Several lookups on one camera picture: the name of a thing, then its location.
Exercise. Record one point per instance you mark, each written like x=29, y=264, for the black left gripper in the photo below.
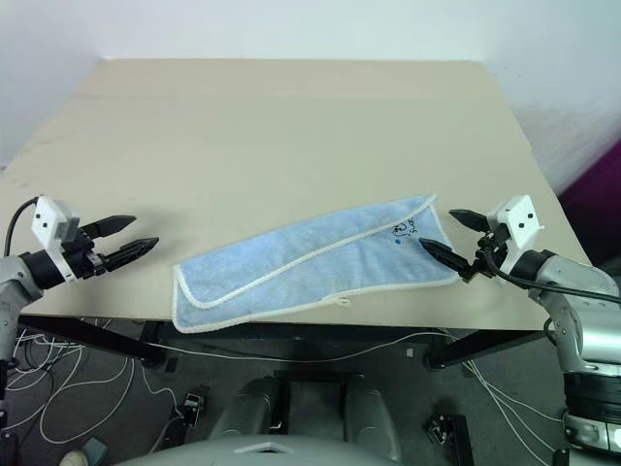
x=82, y=259

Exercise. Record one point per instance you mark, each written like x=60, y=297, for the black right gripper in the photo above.
x=490, y=247

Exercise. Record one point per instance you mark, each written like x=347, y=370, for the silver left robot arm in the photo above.
x=19, y=276

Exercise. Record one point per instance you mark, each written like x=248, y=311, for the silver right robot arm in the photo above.
x=577, y=291

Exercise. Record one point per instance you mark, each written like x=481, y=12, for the light blue towel white trim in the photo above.
x=315, y=262

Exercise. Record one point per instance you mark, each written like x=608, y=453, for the purple object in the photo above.
x=594, y=199

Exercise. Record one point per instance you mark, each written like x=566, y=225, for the black floor clamp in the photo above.
x=194, y=405
x=448, y=432

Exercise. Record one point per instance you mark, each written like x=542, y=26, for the dark grey rounded robot leg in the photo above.
x=254, y=408
x=371, y=412

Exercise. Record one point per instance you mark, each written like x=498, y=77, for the beige shoe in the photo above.
x=75, y=457

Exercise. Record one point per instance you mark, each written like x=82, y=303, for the grey robot torso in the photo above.
x=252, y=451

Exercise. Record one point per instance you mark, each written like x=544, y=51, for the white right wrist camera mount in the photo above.
x=519, y=218

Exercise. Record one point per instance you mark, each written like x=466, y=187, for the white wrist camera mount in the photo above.
x=519, y=218
x=48, y=218

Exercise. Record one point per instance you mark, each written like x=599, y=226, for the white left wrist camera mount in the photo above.
x=48, y=218

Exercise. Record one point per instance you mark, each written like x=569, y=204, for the black metal table frame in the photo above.
x=97, y=337

